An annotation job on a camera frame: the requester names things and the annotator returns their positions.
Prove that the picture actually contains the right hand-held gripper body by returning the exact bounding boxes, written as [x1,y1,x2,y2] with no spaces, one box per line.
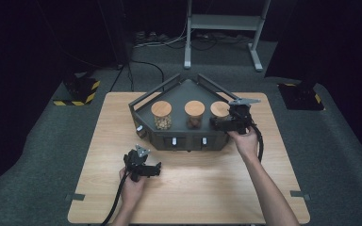
[227,98,261,136]

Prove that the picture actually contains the grey metal stand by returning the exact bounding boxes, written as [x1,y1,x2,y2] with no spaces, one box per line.
[183,0,272,73]

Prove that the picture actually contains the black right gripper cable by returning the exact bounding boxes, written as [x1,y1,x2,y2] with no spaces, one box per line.
[250,122,265,163]

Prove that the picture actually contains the tangled black cables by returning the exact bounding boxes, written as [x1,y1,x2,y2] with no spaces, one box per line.
[191,32,253,52]

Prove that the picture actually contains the power strip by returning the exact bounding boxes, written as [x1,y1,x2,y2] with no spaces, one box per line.
[134,30,171,45]

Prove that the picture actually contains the grey tape piece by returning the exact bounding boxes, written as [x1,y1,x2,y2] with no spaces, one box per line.
[289,189,312,202]
[64,192,86,202]

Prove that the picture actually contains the wooden-lid jar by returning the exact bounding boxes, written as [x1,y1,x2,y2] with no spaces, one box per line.
[209,100,232,121]
[184,100,206,130]
[150,100,173,131]

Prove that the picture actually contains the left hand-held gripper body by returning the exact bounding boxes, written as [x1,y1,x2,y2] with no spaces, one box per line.
[123,144,151,183]

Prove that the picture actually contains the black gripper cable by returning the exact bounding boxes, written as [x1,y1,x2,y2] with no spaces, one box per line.
[101,171,130,226]
[250,122,265,163]

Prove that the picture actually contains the white floor cable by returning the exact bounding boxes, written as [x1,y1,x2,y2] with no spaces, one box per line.
[134,17,193,49]

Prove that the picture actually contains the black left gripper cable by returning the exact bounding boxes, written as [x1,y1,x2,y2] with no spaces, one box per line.
[101,171,130,226]

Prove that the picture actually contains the black floor cable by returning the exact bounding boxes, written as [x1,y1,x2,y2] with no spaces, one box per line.
[127,59,166,92]

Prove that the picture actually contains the person's left hand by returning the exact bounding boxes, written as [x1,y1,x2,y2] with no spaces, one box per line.
[119,168,149,205]

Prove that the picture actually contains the dark curtain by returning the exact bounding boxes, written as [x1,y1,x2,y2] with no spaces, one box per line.
[0,0,130,202]
[263,0,362,172]

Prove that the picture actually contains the dark grey corner shelf rack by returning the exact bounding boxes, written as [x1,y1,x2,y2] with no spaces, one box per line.
[128,73,245,153]

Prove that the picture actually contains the person's right hand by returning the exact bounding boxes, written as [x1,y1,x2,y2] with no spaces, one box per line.
[227,126,260,162]

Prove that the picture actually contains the black floor plate striped edge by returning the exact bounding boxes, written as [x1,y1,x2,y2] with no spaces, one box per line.
[52,76,102,107]
[277,82,325,111]

